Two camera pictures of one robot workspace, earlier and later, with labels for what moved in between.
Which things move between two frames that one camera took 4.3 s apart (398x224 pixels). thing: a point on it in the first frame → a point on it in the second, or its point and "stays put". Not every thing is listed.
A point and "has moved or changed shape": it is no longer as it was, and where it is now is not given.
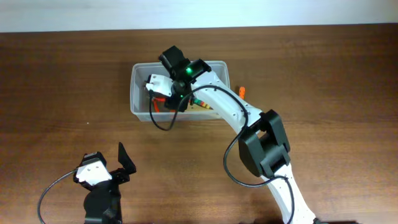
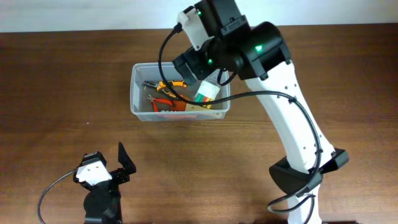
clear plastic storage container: x=150 y=106 stays put
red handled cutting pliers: x=156 y=100 stays put
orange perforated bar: x=242 y=92 → x=176 y=116
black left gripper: x=121 y=175 stays put
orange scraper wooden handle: x=194 y=107 has moved or changed shape
